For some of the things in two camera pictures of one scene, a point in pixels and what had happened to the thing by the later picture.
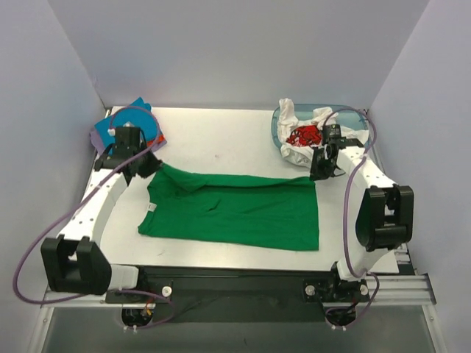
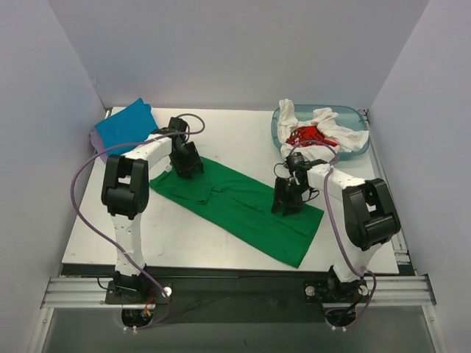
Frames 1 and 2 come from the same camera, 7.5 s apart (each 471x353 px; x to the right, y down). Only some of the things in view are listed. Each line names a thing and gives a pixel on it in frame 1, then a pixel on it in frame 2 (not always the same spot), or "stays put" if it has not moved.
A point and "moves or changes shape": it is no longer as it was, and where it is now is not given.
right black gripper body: [320, 166] to [287, 192]
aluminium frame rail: [415, 290] stays put
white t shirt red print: [300, 138] stays put
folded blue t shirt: [139, 113] stays put
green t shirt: [258, 212] moves or changes shape
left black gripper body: [146, 164] to [188, 162]
